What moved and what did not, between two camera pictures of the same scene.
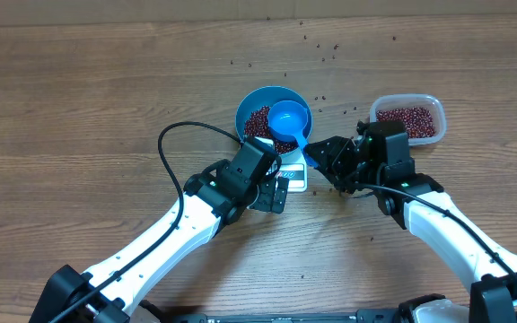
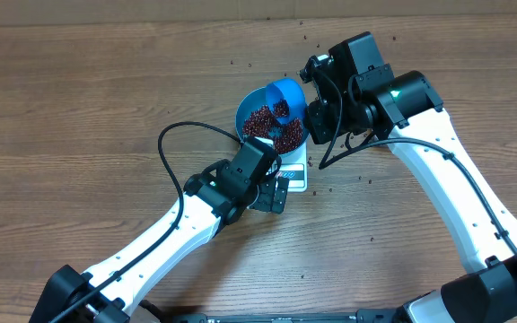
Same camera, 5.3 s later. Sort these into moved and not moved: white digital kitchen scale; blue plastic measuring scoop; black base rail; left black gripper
Moved: blue plastic measuring scoop
Not moved: black base rail; white digital kitchen scale; left black gripper
